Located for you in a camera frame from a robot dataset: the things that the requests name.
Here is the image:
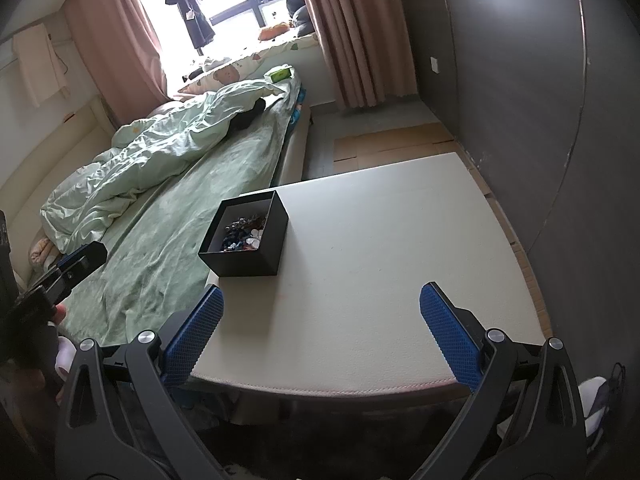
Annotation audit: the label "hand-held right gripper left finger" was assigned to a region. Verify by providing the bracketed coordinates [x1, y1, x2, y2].
[54, 284, 236, 480]

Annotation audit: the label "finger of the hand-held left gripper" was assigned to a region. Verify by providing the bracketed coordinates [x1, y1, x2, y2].
[58, 241, 109, 282]
[18, 266, 72, 307]

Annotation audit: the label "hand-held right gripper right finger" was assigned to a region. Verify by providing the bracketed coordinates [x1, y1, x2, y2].
[419, 281, 587, 480]

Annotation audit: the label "black square box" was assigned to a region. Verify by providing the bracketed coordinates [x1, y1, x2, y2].
[198, 189, 290, 279]

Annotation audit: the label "pile of mixed jewelry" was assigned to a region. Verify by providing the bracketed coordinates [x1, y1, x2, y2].
[218, 214, 269, 254]

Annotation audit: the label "bed with green duvet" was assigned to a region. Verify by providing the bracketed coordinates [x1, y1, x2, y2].
[59, 67, 307, 350]

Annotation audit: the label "white bag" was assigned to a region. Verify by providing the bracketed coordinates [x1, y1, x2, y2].
[579, 377, 612, 437]

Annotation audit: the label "black cloth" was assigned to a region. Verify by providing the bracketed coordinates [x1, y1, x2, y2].
[227, 97, 268, 134]

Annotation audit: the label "pink curtain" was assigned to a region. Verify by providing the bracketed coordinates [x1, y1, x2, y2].
[64, 0, 169, 129]
[295, 0, 419, 110]

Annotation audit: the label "blue printed mattress cover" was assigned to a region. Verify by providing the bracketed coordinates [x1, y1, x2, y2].
[289, 87, 307, 124]

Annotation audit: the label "printed window seat cushion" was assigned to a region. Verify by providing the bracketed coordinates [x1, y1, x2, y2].
[177, 35, 319, 97]

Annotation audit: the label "dark hanging clothes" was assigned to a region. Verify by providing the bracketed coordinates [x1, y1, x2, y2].
[163, 0, 282, 52]

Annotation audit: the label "orange plush toy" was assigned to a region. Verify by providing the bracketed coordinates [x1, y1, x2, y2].
[258, 22, 292, 42]

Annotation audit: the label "dark plush cushion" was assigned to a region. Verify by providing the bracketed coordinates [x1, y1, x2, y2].
[287, 0, 315, 39]

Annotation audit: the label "black cable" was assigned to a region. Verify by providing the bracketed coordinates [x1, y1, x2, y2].
[606, 362, 627, 402]

